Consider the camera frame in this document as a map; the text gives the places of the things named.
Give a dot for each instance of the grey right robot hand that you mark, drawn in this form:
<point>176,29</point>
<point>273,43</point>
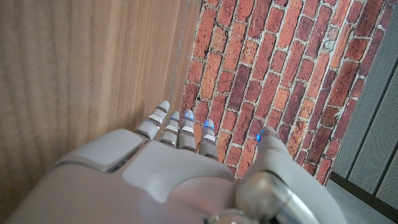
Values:
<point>171,174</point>

